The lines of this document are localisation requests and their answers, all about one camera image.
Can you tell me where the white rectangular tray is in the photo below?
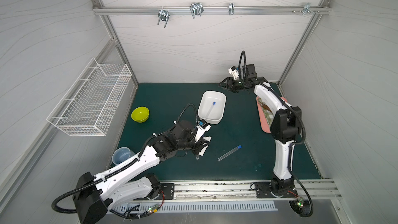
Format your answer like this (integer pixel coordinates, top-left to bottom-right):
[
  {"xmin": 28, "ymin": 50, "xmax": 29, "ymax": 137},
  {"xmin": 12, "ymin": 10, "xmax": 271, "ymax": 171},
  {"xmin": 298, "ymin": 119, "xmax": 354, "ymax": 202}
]
[{"xmin": 198, "ymin": 91, "xmax": 227, "ymax": 124}]

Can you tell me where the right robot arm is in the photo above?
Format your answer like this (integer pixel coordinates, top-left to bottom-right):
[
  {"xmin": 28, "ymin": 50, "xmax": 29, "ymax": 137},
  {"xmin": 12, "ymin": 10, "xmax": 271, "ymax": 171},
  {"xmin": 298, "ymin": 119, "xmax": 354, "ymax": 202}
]
[{"xmin": 219, "ymin": 51, "xmax": 314, "ymax": 217}]

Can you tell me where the aluminium top rail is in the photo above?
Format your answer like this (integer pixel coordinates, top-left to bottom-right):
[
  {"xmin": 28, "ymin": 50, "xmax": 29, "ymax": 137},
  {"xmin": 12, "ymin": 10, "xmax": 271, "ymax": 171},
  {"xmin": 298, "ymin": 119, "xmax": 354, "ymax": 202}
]
[{"xmin": 93, "ymin": 5, "xmax": 332, "ymax": 16}]

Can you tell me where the metal spatula wooden handle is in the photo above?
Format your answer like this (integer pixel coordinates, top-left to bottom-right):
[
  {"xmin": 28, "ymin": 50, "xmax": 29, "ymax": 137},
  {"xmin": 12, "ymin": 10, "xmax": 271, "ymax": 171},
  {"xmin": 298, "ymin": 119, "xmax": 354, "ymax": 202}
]
[{"xmin": 262, "ymin": 104, "xmax": 271, "ymax": 112}]

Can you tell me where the white vent strip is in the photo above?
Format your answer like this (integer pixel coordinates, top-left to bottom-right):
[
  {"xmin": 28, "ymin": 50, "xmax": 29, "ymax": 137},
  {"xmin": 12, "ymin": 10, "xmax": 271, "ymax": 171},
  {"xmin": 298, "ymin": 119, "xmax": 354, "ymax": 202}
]
[{"xmin": 114, "ymin": 201, "xmax": 278, "ymax": 214}]

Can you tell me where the white wire basket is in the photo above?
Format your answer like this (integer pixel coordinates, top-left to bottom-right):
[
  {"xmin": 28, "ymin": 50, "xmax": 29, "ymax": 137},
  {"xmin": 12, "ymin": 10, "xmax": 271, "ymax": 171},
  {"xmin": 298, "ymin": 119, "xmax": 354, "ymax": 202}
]
[{"xmin": 47, "ymin": 58, "xmax": 132, "ymax": 136}]

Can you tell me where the green bowl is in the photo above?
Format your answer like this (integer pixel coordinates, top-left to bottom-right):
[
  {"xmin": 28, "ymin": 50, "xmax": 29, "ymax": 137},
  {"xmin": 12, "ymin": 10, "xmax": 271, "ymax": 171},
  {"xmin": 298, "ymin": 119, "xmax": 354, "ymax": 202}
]
[{"xmin": 131, "ymin": 106, "xmax": 150, "ymax": 123}]

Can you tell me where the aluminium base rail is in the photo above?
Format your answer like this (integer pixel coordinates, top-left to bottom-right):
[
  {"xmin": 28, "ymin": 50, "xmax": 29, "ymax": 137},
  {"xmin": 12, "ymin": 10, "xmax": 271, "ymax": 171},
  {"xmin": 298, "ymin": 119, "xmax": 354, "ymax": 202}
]
[{"xmin": 86, "ymin": 178, "xmax": 343, "ymax": 205}]

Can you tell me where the clear plastic cup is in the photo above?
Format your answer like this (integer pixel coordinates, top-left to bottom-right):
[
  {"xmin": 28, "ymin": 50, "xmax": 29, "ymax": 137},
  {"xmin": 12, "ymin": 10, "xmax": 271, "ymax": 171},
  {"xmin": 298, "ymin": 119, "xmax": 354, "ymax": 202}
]
[{"xmin": 112, "ymin": 147, "xmax": 135, "ymax": 166}]

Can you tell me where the pink tray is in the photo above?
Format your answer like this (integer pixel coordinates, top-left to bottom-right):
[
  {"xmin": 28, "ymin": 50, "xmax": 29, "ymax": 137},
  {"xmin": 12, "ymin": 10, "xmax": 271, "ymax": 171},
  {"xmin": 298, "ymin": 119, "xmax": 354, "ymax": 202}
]
[{"xmin": 256, "ymin": 96, "xmax": 271, "ymax": 133}]

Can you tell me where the green table mat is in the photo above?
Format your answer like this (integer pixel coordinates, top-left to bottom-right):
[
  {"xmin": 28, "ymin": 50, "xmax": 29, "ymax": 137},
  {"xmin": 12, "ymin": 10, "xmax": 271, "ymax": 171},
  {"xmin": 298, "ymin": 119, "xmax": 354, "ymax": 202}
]
[{"xmin": 107, "ymin": 82, "xmax": 322, "ymax": 181}]

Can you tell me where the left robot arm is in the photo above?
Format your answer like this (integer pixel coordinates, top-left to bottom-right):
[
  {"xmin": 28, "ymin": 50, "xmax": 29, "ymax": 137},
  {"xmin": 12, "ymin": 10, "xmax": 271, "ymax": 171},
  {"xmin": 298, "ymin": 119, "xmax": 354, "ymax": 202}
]
[{"xmin": 51, "ymin": 113, "xmax": 211, "ymax": 224}]

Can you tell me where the metal hook clamp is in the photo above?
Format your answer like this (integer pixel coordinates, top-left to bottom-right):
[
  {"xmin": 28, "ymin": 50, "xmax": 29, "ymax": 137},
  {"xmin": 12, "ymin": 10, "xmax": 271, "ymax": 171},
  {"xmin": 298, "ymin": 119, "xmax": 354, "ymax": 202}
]
[
  {"xmin": 229, "ymin": 3, "xmax": 235, "ymax": 16},
  {"xmin": 189, "ymin": 3, "xmax": 204, "ymax": 19},
  {"xmin": 157, "ymin": 9, "xmax": 170, "ymax": 28},
  {"xmin": 292, "ymin": 3, "xmax": 320, "ymax": 16}
]

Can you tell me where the green checkered cloth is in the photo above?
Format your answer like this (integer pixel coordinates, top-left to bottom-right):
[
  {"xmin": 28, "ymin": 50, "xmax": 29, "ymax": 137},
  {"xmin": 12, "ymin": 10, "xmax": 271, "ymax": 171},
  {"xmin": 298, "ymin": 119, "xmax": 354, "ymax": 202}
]
[{"xmin": 257, "ymin": 97, "xmax": 274, "ymax": 129}]

